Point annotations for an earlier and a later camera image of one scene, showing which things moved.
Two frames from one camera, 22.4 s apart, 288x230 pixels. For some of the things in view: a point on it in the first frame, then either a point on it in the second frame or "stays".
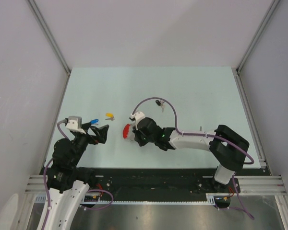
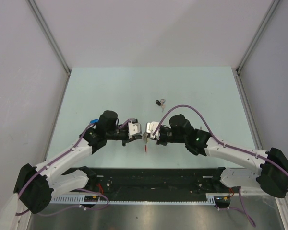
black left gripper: x=101 y=132 → x=134 y=137
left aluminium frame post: x=50 y=33 stays
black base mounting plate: x=159 y=183 stays
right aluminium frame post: x=239 y=79 stays
